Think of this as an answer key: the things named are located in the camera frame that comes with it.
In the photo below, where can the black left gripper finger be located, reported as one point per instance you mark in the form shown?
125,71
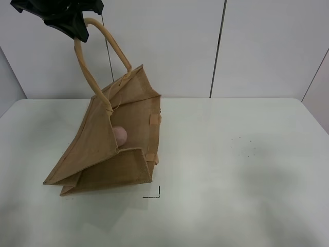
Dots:
70,23

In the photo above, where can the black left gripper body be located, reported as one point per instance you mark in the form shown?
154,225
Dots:
50,9

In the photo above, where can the pink peach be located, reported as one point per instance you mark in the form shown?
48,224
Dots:
120,135

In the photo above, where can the brown linen tote bag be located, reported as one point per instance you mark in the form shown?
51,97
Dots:
93,160

